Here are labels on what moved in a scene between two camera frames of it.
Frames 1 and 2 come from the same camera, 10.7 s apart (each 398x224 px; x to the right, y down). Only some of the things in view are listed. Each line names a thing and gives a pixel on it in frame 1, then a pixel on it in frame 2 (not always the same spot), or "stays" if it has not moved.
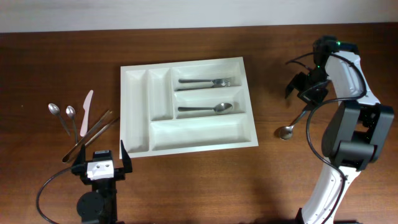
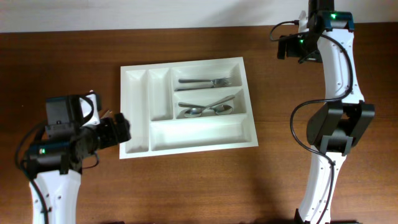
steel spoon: (286, 132) to (197, 112)
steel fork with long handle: (224, 82) stays
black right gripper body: (315, 91) to (302, 47)
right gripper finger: (297, 83) to (281, 50)
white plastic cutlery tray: (183, 106) stays
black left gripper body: (104, 182) to (107, 133)
